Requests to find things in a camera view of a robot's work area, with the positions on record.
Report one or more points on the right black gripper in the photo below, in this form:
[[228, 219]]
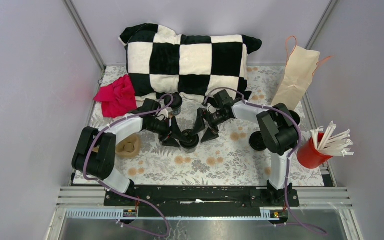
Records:
[[200, 125]]

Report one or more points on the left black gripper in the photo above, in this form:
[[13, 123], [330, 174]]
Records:
[[175, 132]]

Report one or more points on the black coffee cup lid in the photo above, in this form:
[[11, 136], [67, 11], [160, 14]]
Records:
[[176, 99]]

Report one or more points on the stack of black cups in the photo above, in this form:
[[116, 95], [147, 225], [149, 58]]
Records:
[[296, 117]]

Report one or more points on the black printed coffee cup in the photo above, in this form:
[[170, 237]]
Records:
[[176, 111]]

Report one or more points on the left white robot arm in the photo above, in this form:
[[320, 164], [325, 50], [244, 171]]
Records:
[[95, 152]]

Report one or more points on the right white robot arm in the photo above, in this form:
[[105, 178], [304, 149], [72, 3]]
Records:
[[280, 133]]

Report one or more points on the brown cardboard cup carrier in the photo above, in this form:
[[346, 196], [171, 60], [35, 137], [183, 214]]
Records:
[[129, 147]]

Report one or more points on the pink cloth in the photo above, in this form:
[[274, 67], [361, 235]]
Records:
[[117, 98]]

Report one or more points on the black white checkered pillow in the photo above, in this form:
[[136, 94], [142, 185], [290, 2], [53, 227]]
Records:
[[159, 61]]

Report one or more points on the red cup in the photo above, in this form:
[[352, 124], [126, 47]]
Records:
[[309, 157]]

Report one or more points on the brown paper bag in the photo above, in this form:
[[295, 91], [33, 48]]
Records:
[[300, 68]]

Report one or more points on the white wrapped straws bundle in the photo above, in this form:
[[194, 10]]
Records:
[[326, 143]]

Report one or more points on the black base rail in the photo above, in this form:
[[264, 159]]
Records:
[[204, 201]]

